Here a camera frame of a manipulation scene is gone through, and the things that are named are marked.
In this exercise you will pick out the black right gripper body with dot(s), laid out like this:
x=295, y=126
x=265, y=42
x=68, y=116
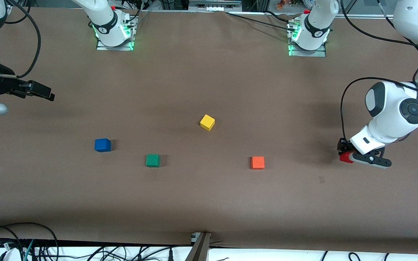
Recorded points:
x=3, y=82

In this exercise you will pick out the red wooden block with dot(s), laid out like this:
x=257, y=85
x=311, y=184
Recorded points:
x=345, y=158

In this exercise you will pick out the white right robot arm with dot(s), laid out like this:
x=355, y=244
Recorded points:
x=103, y=21

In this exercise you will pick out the blue wooden block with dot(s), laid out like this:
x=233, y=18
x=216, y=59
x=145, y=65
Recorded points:
x=102, y=145

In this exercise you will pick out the orange wooden block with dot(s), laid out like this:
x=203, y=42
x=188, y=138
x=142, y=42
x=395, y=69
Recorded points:
x=257, y=162

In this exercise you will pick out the green wooden block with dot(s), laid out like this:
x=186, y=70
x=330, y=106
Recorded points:
x=152, y=160

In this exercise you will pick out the yellow wooden block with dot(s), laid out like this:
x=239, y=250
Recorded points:
x=207, y=122

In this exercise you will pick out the brown table cover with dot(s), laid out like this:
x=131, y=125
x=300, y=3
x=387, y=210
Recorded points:
x=209, y=199

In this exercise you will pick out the white power strip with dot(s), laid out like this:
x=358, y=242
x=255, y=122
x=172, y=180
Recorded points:
x=212, y=7

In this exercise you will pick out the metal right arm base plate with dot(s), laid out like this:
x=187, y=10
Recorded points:
x=114, y=48

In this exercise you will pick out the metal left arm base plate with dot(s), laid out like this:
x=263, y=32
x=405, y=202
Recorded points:
x=307, y=53

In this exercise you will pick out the aluminium frame rail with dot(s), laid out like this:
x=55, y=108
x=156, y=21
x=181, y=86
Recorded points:
x=368, y=16

